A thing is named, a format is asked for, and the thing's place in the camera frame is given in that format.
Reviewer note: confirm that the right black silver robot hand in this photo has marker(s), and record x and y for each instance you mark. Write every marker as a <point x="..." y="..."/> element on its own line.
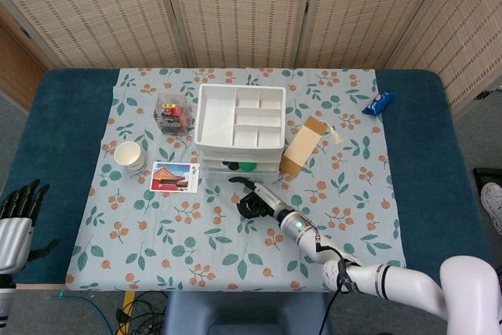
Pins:
<point x="266" y="197"/>

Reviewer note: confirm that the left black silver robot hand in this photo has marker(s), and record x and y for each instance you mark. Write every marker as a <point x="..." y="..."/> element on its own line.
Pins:
<point x="15" y="233"/>

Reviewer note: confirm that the clear plastic drawer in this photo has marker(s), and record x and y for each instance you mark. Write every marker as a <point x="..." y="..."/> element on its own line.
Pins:
<point x="266" y="168"/>

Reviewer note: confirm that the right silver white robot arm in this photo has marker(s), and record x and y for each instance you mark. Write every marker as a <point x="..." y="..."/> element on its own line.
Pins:
<point x="392" y="276"/>

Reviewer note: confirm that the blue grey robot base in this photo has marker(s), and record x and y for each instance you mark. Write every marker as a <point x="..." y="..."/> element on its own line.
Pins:
<point x="243" y="315"/>

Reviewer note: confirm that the green ball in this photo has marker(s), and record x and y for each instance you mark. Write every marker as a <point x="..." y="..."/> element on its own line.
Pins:
<point x="248" y="166"/>

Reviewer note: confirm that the white plastic drawer organizer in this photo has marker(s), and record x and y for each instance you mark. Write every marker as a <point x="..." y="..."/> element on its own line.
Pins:
<point x="215" y="115"/>

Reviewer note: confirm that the fruit and leaf print tablecloth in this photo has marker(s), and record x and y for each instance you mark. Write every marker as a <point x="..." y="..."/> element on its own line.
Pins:
<point x="235" y="233"/>

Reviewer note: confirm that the small black object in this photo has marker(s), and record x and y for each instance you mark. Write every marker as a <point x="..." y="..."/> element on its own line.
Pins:
<point x="229" y="163"/>

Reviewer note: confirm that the brown cardboard envelope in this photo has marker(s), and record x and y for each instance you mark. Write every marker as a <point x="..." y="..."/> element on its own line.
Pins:
<point x="302" y="146"/>

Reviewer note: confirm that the cream bookmark tassel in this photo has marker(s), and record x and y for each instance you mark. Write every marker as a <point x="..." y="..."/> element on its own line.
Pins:
<point x="334" y="134"/>

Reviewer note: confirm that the palace photo postcard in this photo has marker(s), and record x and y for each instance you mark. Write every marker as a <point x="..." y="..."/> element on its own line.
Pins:
<point x="174" y="178"/>

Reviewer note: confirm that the clear box with toys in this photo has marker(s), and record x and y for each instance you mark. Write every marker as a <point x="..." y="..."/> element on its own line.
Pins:
<point x="172" y="113"/>

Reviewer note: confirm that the white paper cup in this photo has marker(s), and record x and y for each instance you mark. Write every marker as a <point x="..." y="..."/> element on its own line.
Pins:
<point x="127" y="154"/>

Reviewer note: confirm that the blue snack packet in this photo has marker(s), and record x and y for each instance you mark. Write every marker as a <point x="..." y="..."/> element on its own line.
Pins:
<point x="378" y="103"/>

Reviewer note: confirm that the woven bamboo folding screen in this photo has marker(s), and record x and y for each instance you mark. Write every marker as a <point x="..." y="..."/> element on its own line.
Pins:
<point x="243" y="9"/>

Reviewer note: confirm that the grey sneaker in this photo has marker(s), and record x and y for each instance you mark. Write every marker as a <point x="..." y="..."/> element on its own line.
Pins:
<point x="492" y="201"/>

